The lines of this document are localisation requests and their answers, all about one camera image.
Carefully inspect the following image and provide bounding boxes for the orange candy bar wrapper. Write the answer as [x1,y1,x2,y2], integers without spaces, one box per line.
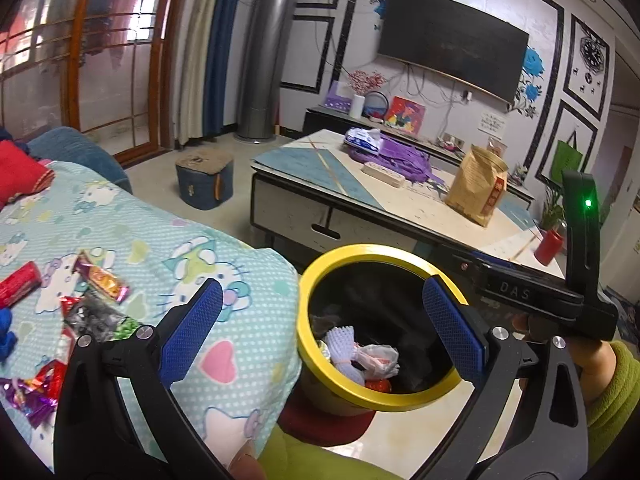
[74,249,131,303]

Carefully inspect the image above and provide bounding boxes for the beige power strip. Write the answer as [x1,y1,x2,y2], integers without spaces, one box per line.
[361,161,407,188]

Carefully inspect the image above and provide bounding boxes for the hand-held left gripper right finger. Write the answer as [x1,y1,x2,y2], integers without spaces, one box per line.
[415,275,590,480]

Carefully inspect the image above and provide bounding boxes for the dark clear snack wrapper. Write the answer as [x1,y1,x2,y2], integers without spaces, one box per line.
[62,295,128,341]

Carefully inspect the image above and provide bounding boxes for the marble coffee table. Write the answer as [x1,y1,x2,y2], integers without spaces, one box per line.
[250,129,568,281]

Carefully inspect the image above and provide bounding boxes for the red snack wrapper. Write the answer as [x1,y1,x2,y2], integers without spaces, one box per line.
[0,261,42,309]

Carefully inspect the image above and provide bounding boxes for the white foam fruit net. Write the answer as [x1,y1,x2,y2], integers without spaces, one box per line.
[320,326,368,386]

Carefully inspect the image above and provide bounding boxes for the green patterned candy wrapper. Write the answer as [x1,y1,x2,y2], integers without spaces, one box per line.
[114,317,142,341]

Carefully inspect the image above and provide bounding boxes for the cartoon cat print bedsheet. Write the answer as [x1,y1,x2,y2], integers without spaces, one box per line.
[0,160,301,471]

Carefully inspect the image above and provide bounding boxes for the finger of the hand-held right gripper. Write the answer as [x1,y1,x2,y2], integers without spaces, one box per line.
[450,251,483,293]

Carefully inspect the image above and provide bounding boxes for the black wall clock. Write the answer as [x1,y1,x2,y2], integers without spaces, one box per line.
[577,37,608,83]

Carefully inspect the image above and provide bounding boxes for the red floral blanket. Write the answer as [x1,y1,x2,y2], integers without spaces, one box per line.
[0,140,56,206]

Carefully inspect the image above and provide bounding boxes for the green potted plant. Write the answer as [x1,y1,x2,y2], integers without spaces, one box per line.
[537,180,568,231]

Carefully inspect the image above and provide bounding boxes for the round sand art frame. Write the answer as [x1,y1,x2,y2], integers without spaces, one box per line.
[366,91,390,121]

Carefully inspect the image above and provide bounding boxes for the purple cloth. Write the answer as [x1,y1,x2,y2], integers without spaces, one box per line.
[347,135,443,183]

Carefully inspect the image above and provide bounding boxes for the blue storage stool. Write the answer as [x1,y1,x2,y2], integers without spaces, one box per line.
[175,149,236,211]

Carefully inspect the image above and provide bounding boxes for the blue curtain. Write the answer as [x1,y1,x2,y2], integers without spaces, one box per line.
[202,0,248,136]

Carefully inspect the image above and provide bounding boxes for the brown paper bag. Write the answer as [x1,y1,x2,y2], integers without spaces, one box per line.
[445,144,510,227]

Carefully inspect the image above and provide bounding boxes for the red floor mat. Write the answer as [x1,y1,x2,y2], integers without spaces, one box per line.
[277,390,376,447]

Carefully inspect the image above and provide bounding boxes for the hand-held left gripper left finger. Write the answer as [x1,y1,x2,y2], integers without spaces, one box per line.
[53,277,224,480]

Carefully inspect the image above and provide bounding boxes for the green hanging bag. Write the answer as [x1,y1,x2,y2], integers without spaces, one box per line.
[551,130,585,183]

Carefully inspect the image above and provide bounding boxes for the person's right forearm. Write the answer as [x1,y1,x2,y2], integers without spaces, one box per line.
[585,341,640,448]

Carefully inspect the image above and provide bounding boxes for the silver tower air conditioner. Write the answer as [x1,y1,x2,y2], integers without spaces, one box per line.
[236,0,303,142]

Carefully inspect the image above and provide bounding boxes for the person's right hand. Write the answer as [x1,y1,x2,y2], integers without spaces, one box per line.
[512,310,618,403]

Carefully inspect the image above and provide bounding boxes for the red flower branches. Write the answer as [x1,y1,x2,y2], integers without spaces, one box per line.
[347,70,383,97]

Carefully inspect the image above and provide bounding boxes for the wooden glass sliding door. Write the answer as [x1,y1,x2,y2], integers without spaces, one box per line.
[0,0,196,161]

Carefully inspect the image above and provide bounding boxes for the television stand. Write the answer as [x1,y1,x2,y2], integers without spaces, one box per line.
[302,106,536,206]

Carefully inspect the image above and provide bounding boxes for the white wall note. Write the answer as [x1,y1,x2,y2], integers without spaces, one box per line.
[477,111,505,136]

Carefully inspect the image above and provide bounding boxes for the purple shiny candy wrapper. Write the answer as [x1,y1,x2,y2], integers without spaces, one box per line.
[0,377,56,428]

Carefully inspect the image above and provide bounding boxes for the beige curtain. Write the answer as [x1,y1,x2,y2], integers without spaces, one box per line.
[172,0,226,148]

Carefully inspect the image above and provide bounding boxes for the red cup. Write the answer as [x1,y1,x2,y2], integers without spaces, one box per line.
[534,227,565,266]

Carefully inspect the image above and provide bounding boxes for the white tissue pack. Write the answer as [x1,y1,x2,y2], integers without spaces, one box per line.
[344,127,383,153]

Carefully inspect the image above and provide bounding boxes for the purple box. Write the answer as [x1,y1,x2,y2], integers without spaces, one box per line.
[324,80,353,112]

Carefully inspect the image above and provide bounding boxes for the yellow-rimmed trash bin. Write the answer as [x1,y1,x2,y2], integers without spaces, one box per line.
[296,243,468,417]

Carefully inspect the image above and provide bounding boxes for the colourful picture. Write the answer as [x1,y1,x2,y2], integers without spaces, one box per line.
[385,96,426,133]

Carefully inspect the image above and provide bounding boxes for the black wall television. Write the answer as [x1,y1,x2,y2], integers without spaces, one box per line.
[377,0,531,105]

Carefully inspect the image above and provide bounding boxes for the blue plastic object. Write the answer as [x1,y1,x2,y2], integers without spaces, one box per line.
[0,307,18,361]

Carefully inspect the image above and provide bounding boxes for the person's green fleece clothing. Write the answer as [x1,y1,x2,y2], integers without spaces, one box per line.
[260,430,421,480]

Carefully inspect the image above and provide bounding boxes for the red shiny candy wrapper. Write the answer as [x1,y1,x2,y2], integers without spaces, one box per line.
[30,360,68,396]

